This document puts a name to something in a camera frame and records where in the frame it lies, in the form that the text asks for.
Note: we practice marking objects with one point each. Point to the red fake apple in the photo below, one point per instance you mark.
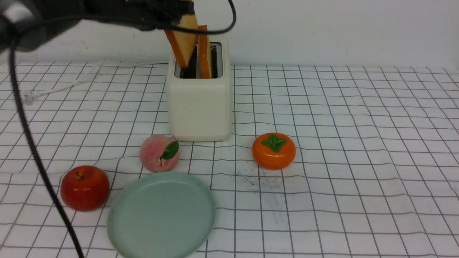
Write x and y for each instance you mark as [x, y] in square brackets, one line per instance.
[85, 188]

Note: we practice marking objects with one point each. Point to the pink fake peach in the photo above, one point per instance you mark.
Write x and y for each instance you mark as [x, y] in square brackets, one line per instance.
[159, 153]

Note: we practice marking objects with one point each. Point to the light green plate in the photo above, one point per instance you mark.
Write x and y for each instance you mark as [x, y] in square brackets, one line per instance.
[162, 215]

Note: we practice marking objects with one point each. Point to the white grid tablecloth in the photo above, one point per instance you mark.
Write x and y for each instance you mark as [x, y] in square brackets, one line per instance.
[375, 172]

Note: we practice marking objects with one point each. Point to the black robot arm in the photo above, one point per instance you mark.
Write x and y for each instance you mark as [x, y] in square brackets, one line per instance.
[18, 14]

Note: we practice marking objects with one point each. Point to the toast slice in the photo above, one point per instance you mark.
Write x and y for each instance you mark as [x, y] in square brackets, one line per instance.
[204, 56]
[183, 44]

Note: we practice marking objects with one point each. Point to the orange fake persimmon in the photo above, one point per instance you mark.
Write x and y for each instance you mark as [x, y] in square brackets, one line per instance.
[273, 151]

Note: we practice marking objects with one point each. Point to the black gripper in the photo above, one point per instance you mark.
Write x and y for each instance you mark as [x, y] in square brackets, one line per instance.
[162, 11]

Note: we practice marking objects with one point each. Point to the cream white toaster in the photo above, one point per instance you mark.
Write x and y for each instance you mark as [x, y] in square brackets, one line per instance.
[201, 110]

